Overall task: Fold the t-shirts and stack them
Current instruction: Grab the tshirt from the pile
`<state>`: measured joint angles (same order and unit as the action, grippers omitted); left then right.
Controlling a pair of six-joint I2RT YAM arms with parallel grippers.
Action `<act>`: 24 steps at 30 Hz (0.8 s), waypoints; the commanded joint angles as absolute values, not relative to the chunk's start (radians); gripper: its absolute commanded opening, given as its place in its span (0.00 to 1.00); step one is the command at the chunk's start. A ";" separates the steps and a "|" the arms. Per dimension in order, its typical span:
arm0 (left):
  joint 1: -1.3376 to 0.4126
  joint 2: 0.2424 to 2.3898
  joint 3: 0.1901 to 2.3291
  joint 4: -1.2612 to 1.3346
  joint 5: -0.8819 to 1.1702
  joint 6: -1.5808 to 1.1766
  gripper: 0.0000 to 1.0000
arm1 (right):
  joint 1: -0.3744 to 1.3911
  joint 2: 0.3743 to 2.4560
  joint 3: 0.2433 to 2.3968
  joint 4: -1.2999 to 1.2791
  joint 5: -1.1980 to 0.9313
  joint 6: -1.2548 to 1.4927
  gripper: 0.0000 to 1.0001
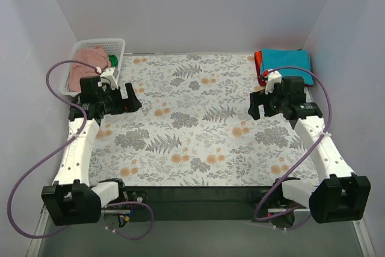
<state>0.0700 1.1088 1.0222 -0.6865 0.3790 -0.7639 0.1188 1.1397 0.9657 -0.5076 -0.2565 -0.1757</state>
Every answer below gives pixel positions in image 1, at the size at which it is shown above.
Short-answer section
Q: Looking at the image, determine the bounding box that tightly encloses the pink t shirt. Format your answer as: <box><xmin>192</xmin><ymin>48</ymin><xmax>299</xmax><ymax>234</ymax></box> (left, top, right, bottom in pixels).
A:
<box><xmin>69</xmin><ymin>46</ymin><xmax>111</xmax><ymax>92</ymax></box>

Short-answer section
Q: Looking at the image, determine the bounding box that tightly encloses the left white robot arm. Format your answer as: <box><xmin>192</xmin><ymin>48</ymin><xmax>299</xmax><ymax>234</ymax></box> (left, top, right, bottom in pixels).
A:
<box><xmin>42</xmin><ymin>76</ymin><xmax>142</xmax><ymax>226</ymax></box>

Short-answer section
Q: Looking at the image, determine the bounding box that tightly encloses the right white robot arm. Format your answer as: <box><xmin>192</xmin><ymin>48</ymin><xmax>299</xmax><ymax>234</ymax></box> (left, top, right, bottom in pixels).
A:
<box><xmin>248</xmin><ymin>72</ymin><xmax>371</xmax><ymax>224</ymax></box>

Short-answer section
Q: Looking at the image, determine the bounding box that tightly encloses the blue folded t shirt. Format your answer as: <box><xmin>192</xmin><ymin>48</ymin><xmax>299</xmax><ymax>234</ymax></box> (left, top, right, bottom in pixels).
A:
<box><xmin>260</xmin><ymin>49</ymin><xmax>313</xmax><ymax>87</ymax></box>

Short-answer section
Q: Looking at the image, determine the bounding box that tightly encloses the green t shirt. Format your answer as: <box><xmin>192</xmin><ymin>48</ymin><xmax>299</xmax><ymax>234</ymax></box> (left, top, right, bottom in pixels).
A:
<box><xmin>108</xmin><ymin>55</ymin><xmax>119</xmax><ymax>67</ymax></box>

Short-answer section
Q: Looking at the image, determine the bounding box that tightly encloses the orange folded t shirt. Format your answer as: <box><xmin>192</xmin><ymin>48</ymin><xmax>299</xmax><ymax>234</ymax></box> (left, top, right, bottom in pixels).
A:
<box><xmin>254</xmin><ymin>51</ymin><xmax>262</xmax><ymax>75</ymax></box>

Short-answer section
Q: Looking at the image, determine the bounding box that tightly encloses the white plastic basket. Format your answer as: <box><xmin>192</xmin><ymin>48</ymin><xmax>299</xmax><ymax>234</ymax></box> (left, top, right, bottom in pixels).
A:
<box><xmin>60</xmin><ymin>38</ymin><xmax>126</xmax><ymax>97</ymax></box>

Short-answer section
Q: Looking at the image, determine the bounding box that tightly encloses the floral table mat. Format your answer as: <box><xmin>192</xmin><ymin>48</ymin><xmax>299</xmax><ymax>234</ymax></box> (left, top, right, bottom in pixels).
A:
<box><xmin>88</xmin><ymin>54</ymin><xmax>318</xmax><ymax>186</ymax></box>

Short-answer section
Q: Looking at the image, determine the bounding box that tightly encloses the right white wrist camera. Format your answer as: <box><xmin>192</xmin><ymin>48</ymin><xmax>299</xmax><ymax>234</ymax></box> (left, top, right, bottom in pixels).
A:
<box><xmin>262</xmin><ymin>70</ymin><xmax>282</xmax><ymax>94</ymax></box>

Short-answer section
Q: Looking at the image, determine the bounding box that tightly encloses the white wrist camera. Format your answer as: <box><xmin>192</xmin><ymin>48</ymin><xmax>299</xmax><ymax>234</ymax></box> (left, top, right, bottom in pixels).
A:
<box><xmin>262</xmin><ymin>70</ymin><xmax>282</xmax><ymax>94</ymax></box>
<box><xmin>100</xmin><ymin>67</ymin><xmax>119</xmax><ymax>90</ymax></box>

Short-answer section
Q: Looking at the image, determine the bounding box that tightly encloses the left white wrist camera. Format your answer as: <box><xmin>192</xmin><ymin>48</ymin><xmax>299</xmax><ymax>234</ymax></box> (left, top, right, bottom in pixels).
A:
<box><xmin>100</xmin><ymin>67</ymin><xmax>119</xmax><ymax>90</ymax></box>

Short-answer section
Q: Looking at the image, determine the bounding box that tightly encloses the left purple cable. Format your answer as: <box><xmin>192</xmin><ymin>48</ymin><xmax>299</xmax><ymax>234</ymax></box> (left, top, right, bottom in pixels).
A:
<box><xmin>7</xmin><ymin>60</ymin><xmax>155</xmax><ymax>241</ymax></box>

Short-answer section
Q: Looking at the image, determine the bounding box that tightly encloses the aluminium rail frame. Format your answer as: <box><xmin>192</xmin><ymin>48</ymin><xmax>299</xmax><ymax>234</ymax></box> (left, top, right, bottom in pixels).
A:
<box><xmin>27</xmin><ymin>210</ymin><xmax>375</xmax><ymax>256</ymax></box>

